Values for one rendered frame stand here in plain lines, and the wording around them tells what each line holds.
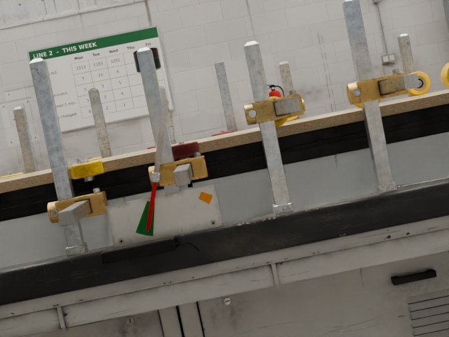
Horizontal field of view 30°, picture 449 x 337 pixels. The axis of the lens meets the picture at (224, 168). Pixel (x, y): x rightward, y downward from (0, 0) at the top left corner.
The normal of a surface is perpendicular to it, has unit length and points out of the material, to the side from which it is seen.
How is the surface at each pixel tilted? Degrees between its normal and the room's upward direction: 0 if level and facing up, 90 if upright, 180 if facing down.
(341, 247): 90
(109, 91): 90
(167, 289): 90
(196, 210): 90
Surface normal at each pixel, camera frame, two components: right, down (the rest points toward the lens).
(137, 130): 0.02, 0.05
